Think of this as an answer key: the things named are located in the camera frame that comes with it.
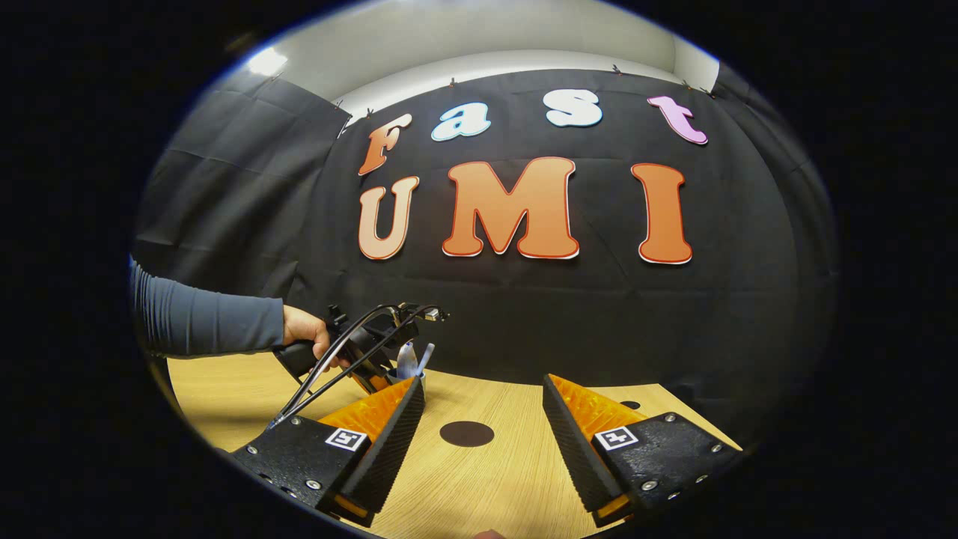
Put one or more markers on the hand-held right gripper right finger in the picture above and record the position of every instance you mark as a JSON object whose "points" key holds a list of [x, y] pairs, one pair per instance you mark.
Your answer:
{"points": [[572, 449]]}

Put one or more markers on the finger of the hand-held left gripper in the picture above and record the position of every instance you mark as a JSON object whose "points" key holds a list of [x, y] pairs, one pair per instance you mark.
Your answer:
{"points": [[379, 383]]}

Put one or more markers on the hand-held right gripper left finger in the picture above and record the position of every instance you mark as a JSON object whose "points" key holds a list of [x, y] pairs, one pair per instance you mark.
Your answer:
{"points": [[389, 449]]}

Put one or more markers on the white toothpaste tube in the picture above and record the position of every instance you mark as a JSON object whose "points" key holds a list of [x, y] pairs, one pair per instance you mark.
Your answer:
{"points": [[406, 359]]}

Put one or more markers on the white toothbrush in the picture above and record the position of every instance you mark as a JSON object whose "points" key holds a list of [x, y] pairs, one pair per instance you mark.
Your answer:
{"points": [[426, 355]]}

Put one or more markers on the dark brown round coaster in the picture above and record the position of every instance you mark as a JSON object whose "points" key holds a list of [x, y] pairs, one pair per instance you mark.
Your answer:
{"points": [[466, 434]]}

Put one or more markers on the wooden desktop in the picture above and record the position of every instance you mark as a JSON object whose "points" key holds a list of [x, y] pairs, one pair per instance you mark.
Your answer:
{"points": [[486, 486]]}

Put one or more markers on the black backdrop cloth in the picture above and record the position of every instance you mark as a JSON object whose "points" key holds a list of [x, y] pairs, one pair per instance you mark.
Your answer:
{"points": [[524, 314]]}

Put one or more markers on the ceiling light panel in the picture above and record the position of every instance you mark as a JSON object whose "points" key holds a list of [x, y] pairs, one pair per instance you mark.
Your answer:
{"points": [[266, 61]]}

